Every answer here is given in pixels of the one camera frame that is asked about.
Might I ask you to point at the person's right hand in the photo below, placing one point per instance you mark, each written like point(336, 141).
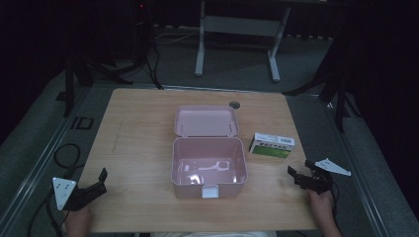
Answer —
point(321, 205)

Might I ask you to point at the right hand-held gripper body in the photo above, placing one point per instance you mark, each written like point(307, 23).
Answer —
point(318, 182)

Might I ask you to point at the white and green medicine box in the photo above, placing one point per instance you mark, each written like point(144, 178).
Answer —
point(270, 149)

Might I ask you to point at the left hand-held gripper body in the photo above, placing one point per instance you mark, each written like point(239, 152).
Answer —
point(63, 191)

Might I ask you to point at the pink storage box with lid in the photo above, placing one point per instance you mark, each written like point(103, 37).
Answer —
point(210, 154)

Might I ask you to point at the black rectangular floor frame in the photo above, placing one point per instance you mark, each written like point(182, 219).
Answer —
point(84, 123)

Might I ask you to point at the white metal desk frame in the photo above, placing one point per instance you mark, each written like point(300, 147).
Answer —
point(242, 26)

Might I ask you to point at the person's left hand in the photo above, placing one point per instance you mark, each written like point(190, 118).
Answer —
point(78, 222)

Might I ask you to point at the black tripod stand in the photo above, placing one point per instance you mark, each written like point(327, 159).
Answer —
point(85, 70)
point(336, 89)

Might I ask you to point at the round grey table grommet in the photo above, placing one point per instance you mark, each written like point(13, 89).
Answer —
point(234, 105)

